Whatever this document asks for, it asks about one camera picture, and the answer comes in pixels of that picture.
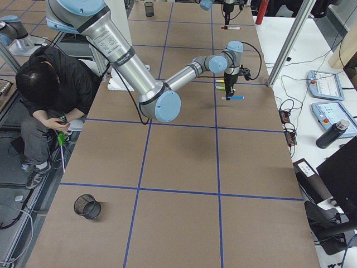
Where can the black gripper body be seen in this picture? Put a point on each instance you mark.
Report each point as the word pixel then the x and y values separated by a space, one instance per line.
pixel 230 79
pixel 227 11

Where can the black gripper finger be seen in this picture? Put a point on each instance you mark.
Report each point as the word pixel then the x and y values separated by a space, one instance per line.
pixel 228 96

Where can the blue highlighter pen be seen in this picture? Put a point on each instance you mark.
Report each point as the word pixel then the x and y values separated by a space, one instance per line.
pixel 235 98

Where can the red and white marker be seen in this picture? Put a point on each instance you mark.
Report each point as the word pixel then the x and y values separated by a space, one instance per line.
pixel 230 28

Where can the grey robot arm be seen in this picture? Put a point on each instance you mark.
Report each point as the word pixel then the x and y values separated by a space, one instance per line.
pixel 207 4
pixel 156 99

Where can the green highlighter pen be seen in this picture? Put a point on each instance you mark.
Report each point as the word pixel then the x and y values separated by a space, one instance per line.
pixel 223 88

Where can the red bottle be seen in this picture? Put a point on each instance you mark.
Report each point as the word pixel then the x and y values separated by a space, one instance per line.
pixel 262 11

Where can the orange black usb hub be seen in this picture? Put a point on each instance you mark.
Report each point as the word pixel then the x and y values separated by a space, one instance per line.
pixel 289 128

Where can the far black mesh pen cup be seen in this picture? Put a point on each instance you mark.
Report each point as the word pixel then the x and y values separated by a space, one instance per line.
pixel 149 9

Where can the black mesh pen cup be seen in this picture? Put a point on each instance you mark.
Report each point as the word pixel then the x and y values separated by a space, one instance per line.
pixel 149 9
pixel 87 206

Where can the blue teach pendant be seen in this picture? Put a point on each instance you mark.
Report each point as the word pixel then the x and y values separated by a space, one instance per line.
pixel 330 112
pixel 324 85

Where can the black drinking bottle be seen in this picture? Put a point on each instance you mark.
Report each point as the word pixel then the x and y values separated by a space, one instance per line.
pixel 332 134

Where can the black monitor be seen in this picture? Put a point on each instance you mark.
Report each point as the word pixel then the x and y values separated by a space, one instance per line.
pixel 338 173

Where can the person in black jacket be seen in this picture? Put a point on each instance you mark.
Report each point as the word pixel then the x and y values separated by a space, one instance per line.
pixel 55 89

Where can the near black mesh pen cup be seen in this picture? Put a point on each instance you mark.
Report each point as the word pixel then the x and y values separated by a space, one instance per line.
pixel 87 206

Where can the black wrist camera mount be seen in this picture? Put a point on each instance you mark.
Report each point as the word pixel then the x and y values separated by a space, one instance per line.
pixel 245 72

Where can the grey aluminium frame post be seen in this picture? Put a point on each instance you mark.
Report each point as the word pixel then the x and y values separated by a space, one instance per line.
pixel 292 36

